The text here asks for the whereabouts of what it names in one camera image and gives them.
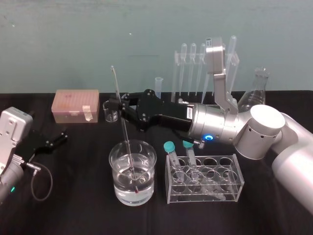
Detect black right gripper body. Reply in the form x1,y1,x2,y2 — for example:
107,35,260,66
135,89,196,135

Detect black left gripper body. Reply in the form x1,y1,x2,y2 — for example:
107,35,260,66
23,131,56,163

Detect long glass thermometer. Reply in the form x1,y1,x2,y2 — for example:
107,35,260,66
110,65,139,195

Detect small glass beaker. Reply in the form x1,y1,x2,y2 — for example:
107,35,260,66
102,100,120,123

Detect teal capped centrifuge tube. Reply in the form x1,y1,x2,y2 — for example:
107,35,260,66
163,141,188,184
182,140,202,185

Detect large glass beaker with water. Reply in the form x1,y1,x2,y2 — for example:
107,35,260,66
108,139,157,206

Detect clear acrylic test tube rack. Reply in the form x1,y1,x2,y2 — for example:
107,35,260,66
165,154,246,205

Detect clear plastic measuring cylinder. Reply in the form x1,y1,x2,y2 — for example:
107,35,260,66
154,76,164,99

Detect pink pipette tip box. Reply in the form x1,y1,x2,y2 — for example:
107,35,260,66
51,89,101,124

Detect clear acrylic pipette stand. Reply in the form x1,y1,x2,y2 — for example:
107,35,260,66
171,49,240,104

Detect black table cloth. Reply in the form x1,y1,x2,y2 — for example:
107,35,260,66
0,91,313,235

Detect glass conical flask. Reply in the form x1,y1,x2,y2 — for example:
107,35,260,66
236,67,270,115

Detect grey left gripper cable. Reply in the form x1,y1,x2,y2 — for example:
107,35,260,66
22,161,54,202

